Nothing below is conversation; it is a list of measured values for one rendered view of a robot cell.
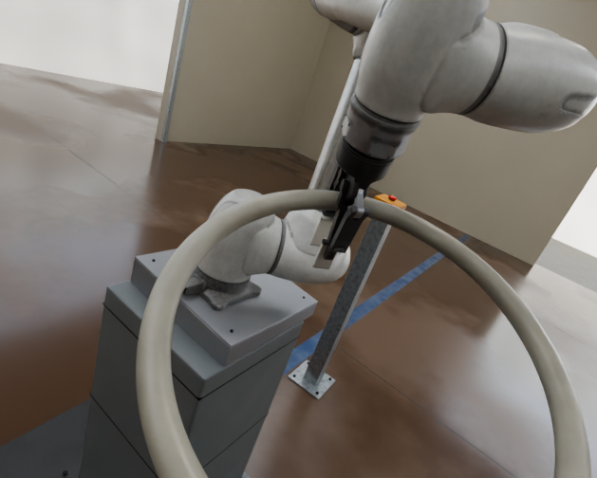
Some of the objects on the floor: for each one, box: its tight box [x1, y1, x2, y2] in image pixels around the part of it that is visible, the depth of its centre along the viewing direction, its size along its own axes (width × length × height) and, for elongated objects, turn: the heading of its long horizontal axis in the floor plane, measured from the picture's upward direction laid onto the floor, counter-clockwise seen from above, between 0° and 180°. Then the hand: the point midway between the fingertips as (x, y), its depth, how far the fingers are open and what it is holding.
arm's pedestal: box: [63, 280, 304, 478], centre depth 124 cm, size 50×50×80 cm
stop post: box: [288, 193, 407, 400], centre depth 190 cm, size 20×20×109 cm
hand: (325, 244), depth 65 cm, fingers closed on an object, 4 cm apart
